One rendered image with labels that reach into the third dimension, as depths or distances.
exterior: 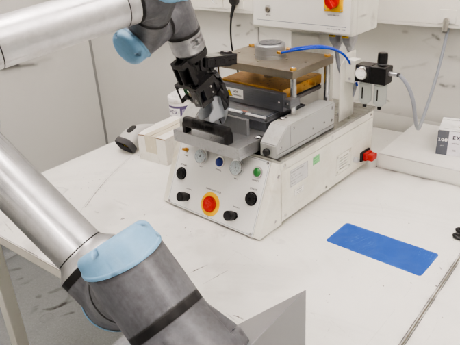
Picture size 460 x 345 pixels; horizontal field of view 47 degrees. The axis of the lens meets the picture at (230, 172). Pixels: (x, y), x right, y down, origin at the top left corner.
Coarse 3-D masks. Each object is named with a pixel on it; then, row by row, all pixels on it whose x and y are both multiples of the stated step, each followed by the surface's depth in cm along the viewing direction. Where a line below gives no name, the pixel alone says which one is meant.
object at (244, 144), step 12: (216, 120) 132; (228, 120) 130; (240, 120) 127; (180, 132) 132; (192, 132) 131; (204, 132) 131; (240, 132) 128; (252, 132) 129; (264, 132) 129; (192, 144) 131; (204, 144) 128; (216, 144) 125; (240, 144) 123; (252, 144) 124; (228, 156) 124; (240, 156) 121
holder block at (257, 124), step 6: (234, 114) 134; (240, 114) 134; (282, 114) 132; (252, 120) 130; (258, 120) 129; (264, 120) 129; (270, 120) 129; (252, 126) 131; (258, 126) 129; (264, 126) 128
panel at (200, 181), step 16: (192, 160) 140; (208, 160) 136; (224, 160) 133; (256, 160) 127; (176, 176) 143; (192, 176) 139; (208, 176) 136; (224, 176) 133; (240, 176) 130; (176, 192) 143; (192, 192) 139; (208, 192) 136; (224, 192) 132; (240, 192) 129; (256, 192) 126; (192, 208) 139; (224, 208) 132; (240, 208) 129; (256, 208) 126; (224, 224) 132; (240, 224) 129
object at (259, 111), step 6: (234, 102) 140; (234, 108) 135; (240, 108) 135; (246, 108) 135; (252, 108) 135; (258, 108) 134; (264, 108) 134; (258, 114) 130; (264, 114) 130; (270, 114) 130
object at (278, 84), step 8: (240, 72) 146; (248, 72) 145; (224, 80) 141; (232, 80) 139; (240, 80) 138; (248, 80) 138; (256, 80) 138; (264, 80) 137; (272, 80) 137; (280, 80) 136; (288, 80) 136; (296, 80) 136; (304, 80) 135; (312, 80) 137; (320, 80) 140; (264, 88) 132; (272, 88) 131; (280, 88) 130; (288, 88) 130; (296, 88) 133; (304, 88) 135; (312, 88) 139; (288, 96) 131; (304, 96) 136
